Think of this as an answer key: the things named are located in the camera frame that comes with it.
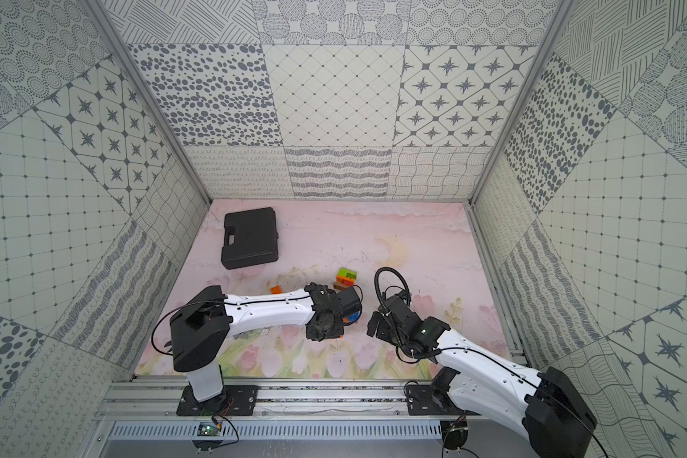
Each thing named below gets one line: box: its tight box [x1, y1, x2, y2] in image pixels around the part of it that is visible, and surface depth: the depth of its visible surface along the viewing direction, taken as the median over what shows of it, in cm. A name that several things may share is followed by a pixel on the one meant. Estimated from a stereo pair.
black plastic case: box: [221, 207, 279, 271], surface depth 107 cm
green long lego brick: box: [337, 267, 357, 280], surface depth 99 cm
